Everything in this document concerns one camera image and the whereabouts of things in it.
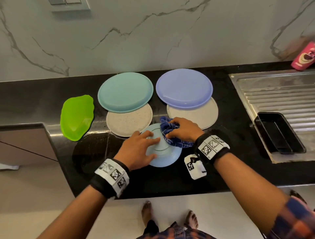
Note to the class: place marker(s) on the green plate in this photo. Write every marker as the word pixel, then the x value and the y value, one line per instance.
pixel 77 117

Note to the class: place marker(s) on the red bear cup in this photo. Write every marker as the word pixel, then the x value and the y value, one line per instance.
pixel 304 56

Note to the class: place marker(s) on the person's left foot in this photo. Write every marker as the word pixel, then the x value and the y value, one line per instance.
pixel 146 212

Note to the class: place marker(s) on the right wrist marker band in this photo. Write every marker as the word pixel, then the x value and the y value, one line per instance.
pixel 211 146

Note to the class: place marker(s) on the blue striped cloth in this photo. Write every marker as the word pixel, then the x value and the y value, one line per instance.
pixel 167 127

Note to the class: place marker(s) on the light blue bowl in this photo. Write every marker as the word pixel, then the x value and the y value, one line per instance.
pixel 165 156

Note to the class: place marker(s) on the black plastic tray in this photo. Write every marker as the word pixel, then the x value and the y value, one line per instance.
pixel 279 132

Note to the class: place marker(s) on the lavender plate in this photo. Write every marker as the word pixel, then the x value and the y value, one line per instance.
pixel 184 88

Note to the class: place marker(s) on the speckled white plate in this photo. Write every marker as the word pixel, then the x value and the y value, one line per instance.
pixel 128 125
pixel 204 118

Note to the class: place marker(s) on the left wrist marker band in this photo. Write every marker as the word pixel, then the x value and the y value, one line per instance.
pixel 112 177

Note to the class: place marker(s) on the person's right foot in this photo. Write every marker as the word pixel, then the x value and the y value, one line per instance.
pixel 191 219

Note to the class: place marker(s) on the person's foot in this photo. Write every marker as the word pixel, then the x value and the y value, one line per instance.
pixel 191 219
pixel 146 212

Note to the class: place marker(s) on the white wall socket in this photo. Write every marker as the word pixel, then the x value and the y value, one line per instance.
pixel 69 4

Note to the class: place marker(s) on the person's left hand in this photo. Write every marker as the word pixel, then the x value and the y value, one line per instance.
pixel 135 151

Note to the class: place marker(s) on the wrist marker band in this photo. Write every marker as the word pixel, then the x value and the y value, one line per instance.
pixel 211 146
pixel 112 177

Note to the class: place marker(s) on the brown lower drawer unit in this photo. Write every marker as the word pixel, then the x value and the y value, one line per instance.
pixel 24 145

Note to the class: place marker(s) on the person's right forearm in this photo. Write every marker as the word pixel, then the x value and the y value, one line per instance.
pixel 246 189

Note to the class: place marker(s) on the steel sink drainboard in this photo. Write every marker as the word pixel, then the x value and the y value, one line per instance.
pixel 275 93

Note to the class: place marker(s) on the teal plate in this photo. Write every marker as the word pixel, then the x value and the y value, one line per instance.
pixel 125 92

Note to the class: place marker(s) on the person's left forearm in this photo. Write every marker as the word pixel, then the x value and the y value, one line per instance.
pixel 74 214

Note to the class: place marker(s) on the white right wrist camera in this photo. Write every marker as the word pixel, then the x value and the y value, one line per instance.
pixel 195 166

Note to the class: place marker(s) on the blue orange plaid shirt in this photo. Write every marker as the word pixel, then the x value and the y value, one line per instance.
pixel 295 216

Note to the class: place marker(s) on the person's right hand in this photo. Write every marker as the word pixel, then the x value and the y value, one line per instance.
pixel 186 130

